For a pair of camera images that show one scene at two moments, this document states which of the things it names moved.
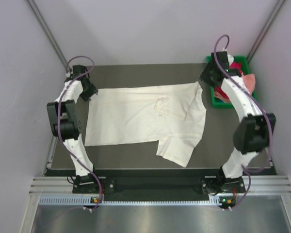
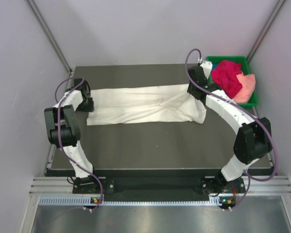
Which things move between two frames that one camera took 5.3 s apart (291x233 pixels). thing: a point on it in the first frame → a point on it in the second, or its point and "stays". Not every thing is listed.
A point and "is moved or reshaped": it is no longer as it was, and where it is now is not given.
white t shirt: x=173 y=115 is moved or reshaped
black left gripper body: x=89 y=91 → x=87 y=106
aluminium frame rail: x=259 y=185 stays
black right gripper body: x=206 y=75 → x=190 y=89
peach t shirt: x=249 y=80 stays
